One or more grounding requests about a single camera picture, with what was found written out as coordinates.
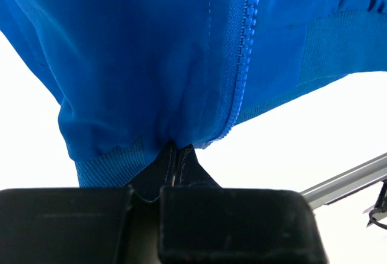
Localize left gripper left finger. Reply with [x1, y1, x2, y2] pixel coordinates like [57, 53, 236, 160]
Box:
[1, 143, 177, 263]

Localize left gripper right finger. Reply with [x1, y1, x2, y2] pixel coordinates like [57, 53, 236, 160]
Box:
[158, 146, 328, 263]

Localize blue white red jacket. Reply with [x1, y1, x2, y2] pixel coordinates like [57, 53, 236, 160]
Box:
[1, 0, 386, 187]

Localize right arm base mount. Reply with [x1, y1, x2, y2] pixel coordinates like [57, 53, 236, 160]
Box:
[366, 180, 386, 230]

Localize aluminium table front rail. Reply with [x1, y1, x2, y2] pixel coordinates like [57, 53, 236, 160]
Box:
[301, 153, 386, 210]

